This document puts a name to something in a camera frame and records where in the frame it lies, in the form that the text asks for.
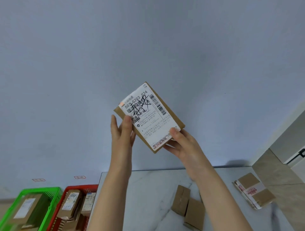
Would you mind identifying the red plastic basket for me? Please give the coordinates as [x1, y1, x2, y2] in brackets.
[46, 184, 99, 231]

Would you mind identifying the parcel with red white tape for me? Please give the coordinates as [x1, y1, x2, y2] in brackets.
[232, 172, 277, 210]

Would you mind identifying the person's right hand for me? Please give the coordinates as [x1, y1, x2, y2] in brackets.
[163, 127, 214, 183]

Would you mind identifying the person's right forearm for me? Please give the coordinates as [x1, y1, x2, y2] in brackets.
[193, 166, 253, 231]

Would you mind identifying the small labelled cardboard parcel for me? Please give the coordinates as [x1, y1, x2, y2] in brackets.
[113, 82, 186, 154]

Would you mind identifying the tall parcel with 9777 sticker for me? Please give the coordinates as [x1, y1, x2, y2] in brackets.
[57, 189, 83, 221]

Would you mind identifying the white door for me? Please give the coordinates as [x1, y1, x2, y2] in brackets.
[285, 142, 305, 176]

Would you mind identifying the person's left hand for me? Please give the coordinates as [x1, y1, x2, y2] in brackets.
[110, 115, 136, 168]

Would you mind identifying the long narrow cardboard box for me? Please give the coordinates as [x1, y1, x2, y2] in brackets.
[59, 214, 84, 231]

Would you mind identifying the narrow taped parcel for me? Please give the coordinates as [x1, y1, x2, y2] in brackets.
[171, 185, 191, 217]

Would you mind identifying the green plastic basket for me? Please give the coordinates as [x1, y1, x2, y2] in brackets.
[0, 187, 63, 231]

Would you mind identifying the small parcel marked 8772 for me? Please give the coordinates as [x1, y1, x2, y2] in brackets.
[81, 192, 97, 217]

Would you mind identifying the person's left forearm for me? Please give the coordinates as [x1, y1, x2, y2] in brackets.
[87, 166, 133, 231]

